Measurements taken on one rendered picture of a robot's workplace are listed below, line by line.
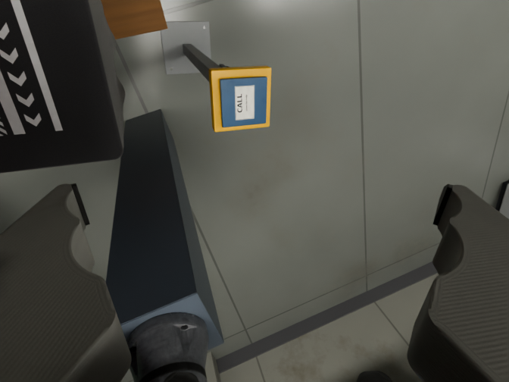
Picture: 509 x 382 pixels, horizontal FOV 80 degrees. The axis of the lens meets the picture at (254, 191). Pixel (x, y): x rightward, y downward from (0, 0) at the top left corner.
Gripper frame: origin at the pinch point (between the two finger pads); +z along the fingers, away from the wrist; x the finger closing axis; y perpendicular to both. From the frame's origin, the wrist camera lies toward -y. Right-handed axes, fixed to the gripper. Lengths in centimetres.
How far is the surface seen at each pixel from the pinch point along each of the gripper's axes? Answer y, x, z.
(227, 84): 8, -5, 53
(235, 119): 15, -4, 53
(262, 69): 6, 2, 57
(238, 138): 60, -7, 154
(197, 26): 3, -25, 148
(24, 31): -2, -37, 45
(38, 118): 13, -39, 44
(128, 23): 2, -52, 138
